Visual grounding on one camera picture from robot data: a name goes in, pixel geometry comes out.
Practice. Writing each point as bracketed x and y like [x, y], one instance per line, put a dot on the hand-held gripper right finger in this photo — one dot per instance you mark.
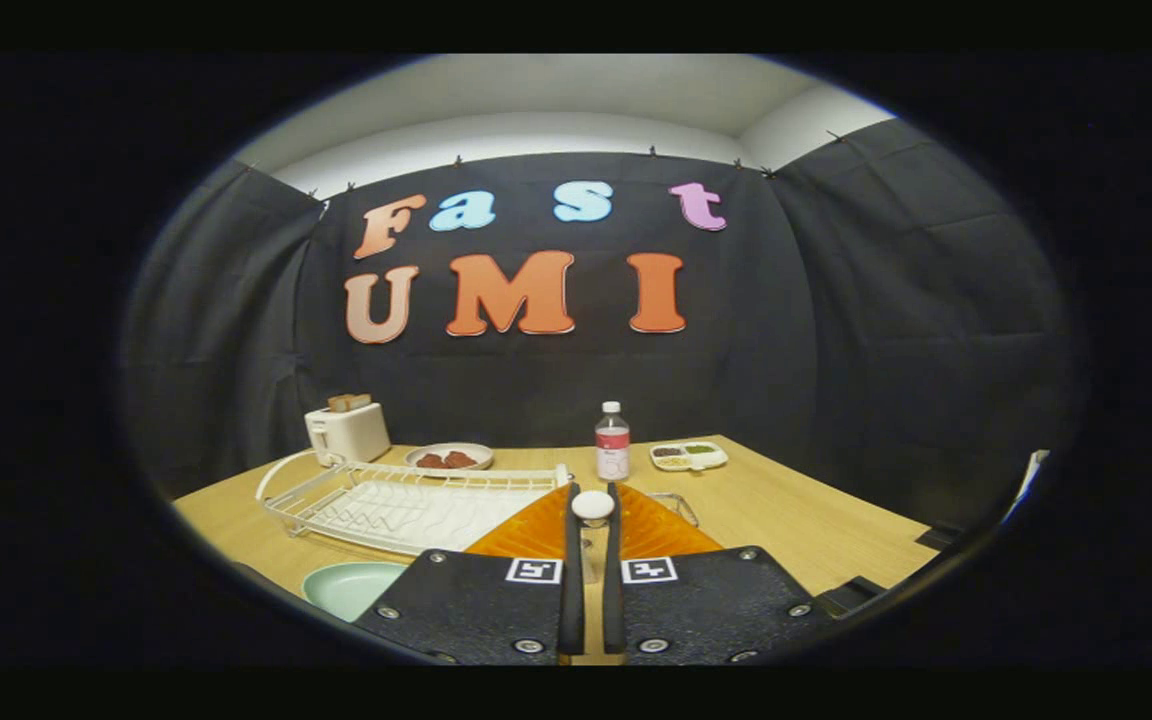
[711, 605]

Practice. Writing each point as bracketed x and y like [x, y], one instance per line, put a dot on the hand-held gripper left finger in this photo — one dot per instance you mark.
[471, 605]

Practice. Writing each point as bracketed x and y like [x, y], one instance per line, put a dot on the mint green plate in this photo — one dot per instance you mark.
[351, 590]

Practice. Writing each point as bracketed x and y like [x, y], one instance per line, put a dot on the white plate with meat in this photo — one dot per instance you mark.
[481, 455]

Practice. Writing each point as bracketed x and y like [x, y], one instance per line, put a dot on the black table clamp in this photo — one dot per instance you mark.
[938, 538]
[851, 598]

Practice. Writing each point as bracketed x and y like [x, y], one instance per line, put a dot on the white divided condiment tray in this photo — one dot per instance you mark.
[708, 461]

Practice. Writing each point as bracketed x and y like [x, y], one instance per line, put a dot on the red meat piece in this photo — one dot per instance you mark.
[430, 461]
[460, 459]

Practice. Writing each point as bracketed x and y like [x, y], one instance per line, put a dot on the clear bottle with red label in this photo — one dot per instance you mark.
[612, 450]

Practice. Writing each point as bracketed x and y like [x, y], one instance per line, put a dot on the white toaster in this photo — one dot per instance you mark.
[351, 435]

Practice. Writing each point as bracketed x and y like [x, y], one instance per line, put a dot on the brown bread slice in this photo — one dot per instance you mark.
[360, 401]
[338, 404]

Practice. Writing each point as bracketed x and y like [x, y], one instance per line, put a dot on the black backdrop cloth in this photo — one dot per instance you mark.
[836, 330]

